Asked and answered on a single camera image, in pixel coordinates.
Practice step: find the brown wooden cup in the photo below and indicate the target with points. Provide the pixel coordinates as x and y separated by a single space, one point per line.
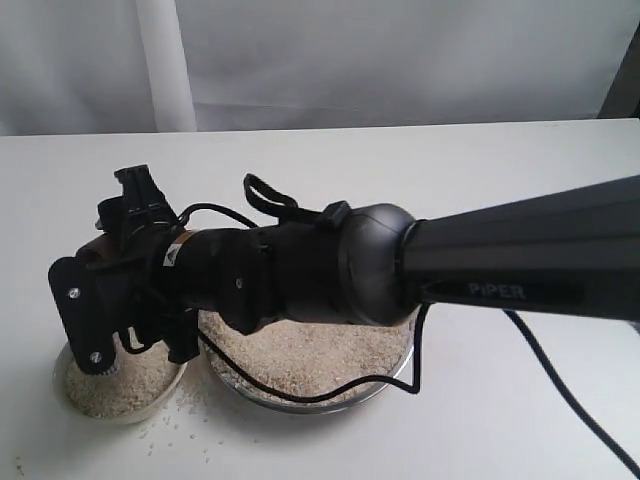
98 251

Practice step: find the white backdrop curtain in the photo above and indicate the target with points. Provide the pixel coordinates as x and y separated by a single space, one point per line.
85 67

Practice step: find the rice in white bowl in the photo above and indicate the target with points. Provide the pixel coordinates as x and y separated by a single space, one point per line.
138 382

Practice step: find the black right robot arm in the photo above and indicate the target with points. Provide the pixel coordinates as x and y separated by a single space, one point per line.
570 253

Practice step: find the spilled rice grains on table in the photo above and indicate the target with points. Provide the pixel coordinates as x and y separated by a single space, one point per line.
180 434

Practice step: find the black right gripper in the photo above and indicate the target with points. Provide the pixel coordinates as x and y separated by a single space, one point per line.
163 276

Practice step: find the rice pile in tray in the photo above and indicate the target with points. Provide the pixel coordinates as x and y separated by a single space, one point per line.
310 350

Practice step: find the round steel tray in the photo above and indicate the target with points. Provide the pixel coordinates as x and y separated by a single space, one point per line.
390 365

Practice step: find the white ceramic bowl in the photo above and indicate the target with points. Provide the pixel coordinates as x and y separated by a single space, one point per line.
63 360

